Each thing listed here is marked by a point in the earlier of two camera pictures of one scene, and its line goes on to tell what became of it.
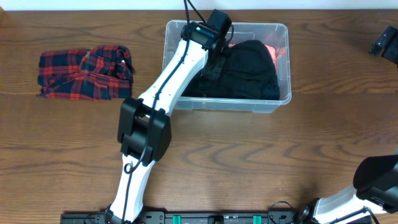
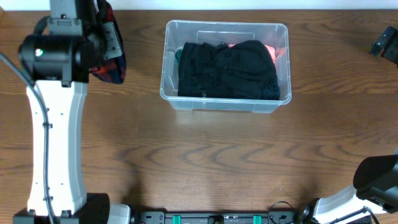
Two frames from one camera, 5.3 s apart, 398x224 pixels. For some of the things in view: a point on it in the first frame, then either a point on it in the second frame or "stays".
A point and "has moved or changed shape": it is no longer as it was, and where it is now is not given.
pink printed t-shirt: [278, 51] stays
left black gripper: [210, 69] → [111, 40]
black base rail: [175, 217] stays
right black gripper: [382, 42] stays
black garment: [249, 72] stays
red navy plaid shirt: [102, 73] has moved or changed shape
